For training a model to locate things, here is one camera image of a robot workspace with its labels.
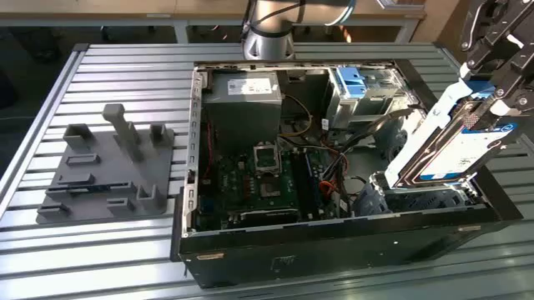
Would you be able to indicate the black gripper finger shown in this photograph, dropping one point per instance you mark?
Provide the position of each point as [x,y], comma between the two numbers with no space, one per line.
[517,81]
[468,31]

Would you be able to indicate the hard disk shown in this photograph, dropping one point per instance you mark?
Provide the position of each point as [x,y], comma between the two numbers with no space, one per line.
[442,150]

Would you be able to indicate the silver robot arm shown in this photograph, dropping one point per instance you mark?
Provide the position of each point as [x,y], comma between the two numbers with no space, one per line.
[267,40]

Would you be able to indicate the disk bay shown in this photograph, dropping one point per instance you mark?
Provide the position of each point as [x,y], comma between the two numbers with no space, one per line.
[420,200]

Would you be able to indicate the blue RAM slot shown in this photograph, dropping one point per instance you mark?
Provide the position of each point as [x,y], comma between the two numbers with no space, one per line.
[314,175]

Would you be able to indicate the black RAM slot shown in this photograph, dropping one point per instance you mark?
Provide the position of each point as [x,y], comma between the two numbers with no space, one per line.
[300,181]

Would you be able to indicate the silver metal drive cage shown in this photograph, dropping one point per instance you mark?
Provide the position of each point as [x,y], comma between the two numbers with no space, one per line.
[375,103]

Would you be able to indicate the blue plastic drive carrier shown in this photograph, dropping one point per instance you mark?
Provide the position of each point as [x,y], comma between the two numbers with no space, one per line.
[351,81]

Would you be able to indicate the grey power supply unit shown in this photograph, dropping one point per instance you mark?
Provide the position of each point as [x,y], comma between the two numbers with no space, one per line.
[242,118]

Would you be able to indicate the CPU socket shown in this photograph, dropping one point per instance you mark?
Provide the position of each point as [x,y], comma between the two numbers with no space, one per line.
[267,156]

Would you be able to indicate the square chipset heatsink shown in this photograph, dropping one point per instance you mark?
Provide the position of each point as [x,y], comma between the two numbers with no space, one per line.
[270,189]

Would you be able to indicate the black open PC case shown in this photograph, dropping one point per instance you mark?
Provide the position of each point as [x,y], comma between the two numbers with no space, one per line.
[334,250]

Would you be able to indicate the black graphics card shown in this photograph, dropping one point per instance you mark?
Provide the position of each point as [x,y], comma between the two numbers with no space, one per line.
[271,215]

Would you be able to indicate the green motherboard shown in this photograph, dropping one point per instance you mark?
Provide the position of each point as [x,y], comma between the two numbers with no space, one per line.
[234,187]

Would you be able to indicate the grey parts rack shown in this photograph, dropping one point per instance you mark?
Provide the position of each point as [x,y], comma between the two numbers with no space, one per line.
[104,175]

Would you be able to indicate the small blue circuit card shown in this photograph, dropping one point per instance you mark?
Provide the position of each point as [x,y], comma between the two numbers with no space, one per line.
[89,189]

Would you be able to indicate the white desk frame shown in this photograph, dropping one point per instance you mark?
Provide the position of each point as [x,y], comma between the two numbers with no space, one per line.
[179,28]

